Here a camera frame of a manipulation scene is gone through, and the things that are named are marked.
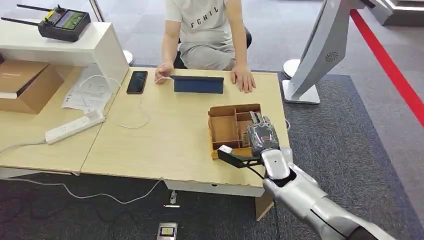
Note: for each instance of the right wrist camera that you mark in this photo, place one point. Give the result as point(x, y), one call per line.
point(228, 154)

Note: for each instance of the dark grey carpet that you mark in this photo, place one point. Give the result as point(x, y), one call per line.
point(344, 139)

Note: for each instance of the person's right hand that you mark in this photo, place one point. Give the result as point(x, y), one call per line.
point(164, 71)

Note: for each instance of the wooden compartment box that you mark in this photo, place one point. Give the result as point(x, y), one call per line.
point(224, 127)

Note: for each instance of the small white round base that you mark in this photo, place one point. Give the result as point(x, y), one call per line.
point(128, 57)

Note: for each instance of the black smartphone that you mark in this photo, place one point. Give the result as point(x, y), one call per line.
point(137, 82)

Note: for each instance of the grey display platform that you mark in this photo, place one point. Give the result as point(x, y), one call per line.
point(404, 15)

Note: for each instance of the large white round base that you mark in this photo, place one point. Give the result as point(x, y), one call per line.
point(290, 68)

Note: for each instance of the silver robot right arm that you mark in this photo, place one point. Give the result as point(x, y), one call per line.
point(308, 198)

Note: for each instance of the red floor tape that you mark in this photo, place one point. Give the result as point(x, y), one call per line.
point(387, 66)

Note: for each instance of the black remote controller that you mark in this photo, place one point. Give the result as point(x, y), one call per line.
point(63, 24)

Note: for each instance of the silver kiosk stand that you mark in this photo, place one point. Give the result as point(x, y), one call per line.
point(323, 46)

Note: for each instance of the printed paper sheets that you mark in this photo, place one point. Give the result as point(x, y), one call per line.
point(88, 94)

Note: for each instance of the brown cardboard box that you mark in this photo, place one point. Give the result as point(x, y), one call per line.
point(24, 84)

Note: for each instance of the pale wooden side desk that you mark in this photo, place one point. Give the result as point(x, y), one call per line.
point(33, 159)

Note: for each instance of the metal desk bracket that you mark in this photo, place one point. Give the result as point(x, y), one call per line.
point(172, 199)

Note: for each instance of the person's left hand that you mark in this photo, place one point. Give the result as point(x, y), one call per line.
point(243, 78)

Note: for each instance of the metal stand pole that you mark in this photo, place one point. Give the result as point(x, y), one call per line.
point(96, 10)

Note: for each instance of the black office chair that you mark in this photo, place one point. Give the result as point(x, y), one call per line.
point(248, 39)

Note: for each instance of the white desk shelf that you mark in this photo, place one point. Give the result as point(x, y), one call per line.
point(84, 46)

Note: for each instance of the white charger plug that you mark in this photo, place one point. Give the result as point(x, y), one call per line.
point(94, 116)

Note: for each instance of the dark blue tablet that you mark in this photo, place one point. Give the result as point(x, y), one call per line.
point(198, 86)

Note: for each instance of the white power strip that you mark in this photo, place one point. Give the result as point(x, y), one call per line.
point(69, 129)

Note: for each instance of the person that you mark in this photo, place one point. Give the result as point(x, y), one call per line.
point(205, 30)

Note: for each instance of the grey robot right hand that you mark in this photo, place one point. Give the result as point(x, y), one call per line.
point(262, 136)

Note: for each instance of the metal floor socket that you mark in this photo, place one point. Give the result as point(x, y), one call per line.
point(167, 231)

